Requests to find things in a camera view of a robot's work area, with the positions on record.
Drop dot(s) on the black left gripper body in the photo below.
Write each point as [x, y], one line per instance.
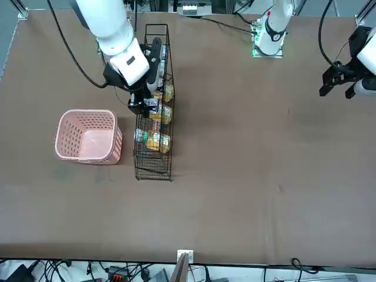
[351, 72]

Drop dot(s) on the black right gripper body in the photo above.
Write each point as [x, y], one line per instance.
[139, 92]

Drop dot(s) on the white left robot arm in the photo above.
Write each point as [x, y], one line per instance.
[274, 32]

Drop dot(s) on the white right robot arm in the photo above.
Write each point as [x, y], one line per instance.
[111, 23]

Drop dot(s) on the pink plastic basket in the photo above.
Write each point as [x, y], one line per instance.
[88, 141]

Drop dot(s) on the left wrist black box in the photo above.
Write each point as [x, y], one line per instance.
[359, 38]

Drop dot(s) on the aluminium profile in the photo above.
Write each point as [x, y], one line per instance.
[364, 13]
[23, 10]

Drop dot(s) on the white power strip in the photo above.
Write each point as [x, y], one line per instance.
[189, 8]

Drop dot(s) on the orange black device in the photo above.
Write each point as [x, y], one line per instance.
[117, 274]

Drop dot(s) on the grey foot pedal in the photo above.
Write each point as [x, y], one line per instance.
[161, 276]

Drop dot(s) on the metal rod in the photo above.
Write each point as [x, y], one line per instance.
[317, 277]

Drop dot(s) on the black power adapter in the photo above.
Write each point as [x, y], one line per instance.
[19, 273]

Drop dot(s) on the wrist camera black bracket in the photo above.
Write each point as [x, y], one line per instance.
[154, 58]

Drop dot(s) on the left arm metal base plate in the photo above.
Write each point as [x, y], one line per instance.
[279, 55]

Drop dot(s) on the aluminium upright post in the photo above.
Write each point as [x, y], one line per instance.
[183, 264]

